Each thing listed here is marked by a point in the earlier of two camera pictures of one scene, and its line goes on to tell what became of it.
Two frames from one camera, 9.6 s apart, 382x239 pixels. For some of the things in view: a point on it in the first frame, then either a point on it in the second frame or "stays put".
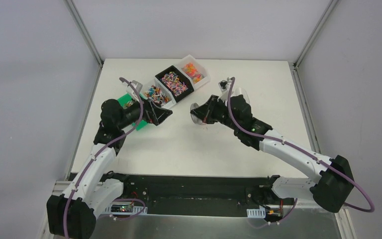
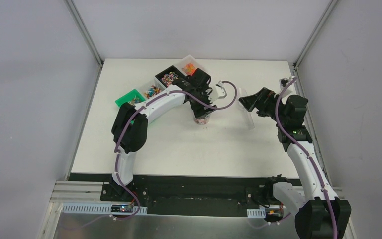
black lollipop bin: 175,82 stays put
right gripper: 205,112 → 249,102
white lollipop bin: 158,94 stays put
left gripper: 147,114 → 201,107
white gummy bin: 193,72 stays put
